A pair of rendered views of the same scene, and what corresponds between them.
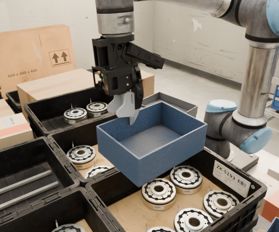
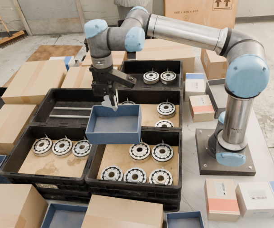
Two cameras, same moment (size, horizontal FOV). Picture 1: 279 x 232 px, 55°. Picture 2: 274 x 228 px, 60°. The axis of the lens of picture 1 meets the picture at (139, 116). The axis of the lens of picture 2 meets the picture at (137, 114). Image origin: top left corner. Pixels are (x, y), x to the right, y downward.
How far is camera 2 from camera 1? 70 cm
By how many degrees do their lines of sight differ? 42
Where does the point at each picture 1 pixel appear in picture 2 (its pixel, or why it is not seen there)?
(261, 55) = (229, 100)
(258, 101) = (229, 132)
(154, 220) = (125, 163)
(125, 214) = (117, 152)
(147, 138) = (122, 121)
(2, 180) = (88, 102)
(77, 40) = not seen: outside the picture
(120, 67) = (100, 83)
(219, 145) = not seen: hidden behind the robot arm
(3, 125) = not seen: hidden behind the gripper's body
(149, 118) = (130, 111)
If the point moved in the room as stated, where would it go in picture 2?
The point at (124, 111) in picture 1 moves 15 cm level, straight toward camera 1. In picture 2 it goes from (106, 104) to (77, 126)
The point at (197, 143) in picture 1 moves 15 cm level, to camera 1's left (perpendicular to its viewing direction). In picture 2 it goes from (131, 139) to (105, 121)
